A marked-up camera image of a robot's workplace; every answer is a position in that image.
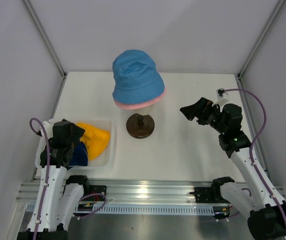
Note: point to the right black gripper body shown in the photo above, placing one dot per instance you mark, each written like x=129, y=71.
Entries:
x=210, y=116

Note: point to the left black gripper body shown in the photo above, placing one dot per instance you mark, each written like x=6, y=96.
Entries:
x=72, y=143

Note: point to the yellow hat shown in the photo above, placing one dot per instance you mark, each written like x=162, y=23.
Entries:
x=95, y=140

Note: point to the pink bucket hat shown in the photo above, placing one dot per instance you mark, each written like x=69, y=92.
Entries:
x=140, y=105

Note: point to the light blue bucket hat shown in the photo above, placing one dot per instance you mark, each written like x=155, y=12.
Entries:
x=136, y=78

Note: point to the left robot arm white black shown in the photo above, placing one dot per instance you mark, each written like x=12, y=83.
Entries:
x=57, y=196

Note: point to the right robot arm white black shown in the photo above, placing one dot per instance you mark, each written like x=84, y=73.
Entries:
x=262, y=206

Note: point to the dark blue hat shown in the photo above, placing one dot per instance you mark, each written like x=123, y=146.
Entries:
x=80, y=156

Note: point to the clear plastic bin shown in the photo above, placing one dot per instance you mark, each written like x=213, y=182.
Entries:
x=104, y=160

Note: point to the brown round wooden stand base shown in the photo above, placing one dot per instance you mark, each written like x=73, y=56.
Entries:
x=140, y=126

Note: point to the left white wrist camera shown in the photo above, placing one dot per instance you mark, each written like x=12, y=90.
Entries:
x=46, y=129

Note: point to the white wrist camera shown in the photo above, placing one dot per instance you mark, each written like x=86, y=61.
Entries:
x=222, y=97
x=46, y=129

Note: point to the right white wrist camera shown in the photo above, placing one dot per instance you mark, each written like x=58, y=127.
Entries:
x=222, y=97

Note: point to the right side aluminium rail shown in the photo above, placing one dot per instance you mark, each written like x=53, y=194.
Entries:
x=254, y=112

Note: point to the aluminium rail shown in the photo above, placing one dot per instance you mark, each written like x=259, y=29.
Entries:
x=143, y=192
x=254, y=112

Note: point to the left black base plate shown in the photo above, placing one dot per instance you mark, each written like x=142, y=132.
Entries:
x=95, y=189

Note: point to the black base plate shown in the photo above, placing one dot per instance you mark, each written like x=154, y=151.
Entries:
x=95, y=189
x=206, y=195

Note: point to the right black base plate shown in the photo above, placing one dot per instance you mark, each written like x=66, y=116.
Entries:
x=206, y=195

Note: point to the aluminium front rail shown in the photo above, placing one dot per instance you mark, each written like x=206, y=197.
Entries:
x=143, y=192

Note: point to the white slotted cable duct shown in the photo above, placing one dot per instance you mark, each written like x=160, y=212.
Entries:
x=189, y=210

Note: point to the right aluminium frame post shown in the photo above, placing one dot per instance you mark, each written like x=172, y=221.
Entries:
x=267, y=28

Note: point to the aluminium frame post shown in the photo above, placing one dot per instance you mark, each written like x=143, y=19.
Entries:
x=43, y=35
x=267, y=28

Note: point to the left aluminium frame post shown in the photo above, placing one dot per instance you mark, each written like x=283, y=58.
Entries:
x=43, y=35

